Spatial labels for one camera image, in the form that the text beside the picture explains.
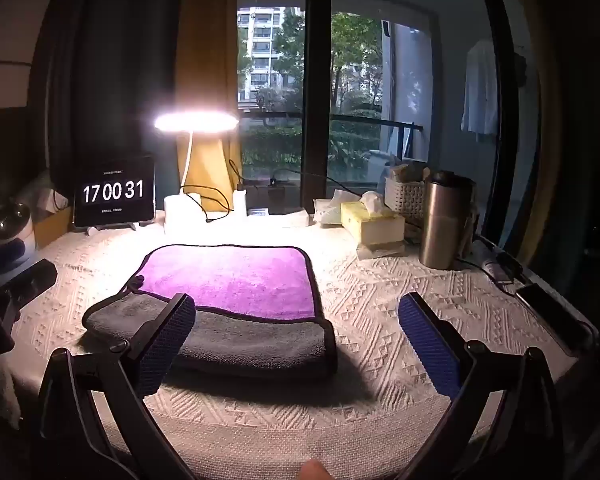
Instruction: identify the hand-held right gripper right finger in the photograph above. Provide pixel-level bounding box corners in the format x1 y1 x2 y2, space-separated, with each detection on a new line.
399 292 564 480

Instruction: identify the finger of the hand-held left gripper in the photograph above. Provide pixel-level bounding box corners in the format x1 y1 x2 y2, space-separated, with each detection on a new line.
9 259 59 311

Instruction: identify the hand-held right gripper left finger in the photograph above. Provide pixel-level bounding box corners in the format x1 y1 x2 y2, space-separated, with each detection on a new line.
39 292 197 480

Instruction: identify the purple and grey towel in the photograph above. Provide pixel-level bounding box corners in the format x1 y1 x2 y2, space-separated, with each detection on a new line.
81 244 339 379

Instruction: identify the person's right hand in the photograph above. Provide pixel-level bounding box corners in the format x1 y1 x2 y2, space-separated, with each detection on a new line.
299 460 333 480

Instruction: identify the white textured tablecloth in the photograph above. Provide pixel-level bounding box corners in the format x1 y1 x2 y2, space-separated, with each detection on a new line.
0 209 600 480

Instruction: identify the white tablet stand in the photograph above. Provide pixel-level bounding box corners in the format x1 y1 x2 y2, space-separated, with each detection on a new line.
85 220 139 236

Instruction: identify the grey handheld device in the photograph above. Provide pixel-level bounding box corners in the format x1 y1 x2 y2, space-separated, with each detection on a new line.
472 240 520 288

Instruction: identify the black tablet with clock display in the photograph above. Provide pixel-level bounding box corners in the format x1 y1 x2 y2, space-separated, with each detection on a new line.
72 154 157 228

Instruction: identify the black smartphone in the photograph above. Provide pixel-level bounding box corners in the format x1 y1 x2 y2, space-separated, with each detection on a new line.
515 282 589 357

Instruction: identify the stainless steel tumbler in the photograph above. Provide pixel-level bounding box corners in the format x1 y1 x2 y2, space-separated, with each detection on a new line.
418 170 476 271

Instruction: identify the yellow tissue box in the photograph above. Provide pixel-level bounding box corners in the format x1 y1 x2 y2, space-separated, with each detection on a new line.
340 192 406 252

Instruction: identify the white woven basket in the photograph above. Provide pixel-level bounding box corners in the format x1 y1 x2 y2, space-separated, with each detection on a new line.
383 162 429 222

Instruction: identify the soft white tissue pack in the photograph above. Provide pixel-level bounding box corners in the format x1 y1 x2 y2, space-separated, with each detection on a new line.
312 189 364 227

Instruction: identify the white desk lamp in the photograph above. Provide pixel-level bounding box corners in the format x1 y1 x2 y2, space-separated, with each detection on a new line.
153 107 240 235

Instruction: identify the hanging white shirt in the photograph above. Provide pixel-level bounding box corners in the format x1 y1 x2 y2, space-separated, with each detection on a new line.
460 38 501 136

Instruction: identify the yellow curtain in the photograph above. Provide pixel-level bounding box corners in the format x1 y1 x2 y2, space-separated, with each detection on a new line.
173 0 244 211

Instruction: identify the black cable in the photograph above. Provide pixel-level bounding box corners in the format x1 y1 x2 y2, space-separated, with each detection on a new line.
180 159 247 224

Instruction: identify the dark window frame post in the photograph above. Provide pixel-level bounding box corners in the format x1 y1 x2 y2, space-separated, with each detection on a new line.
300 0 334 211

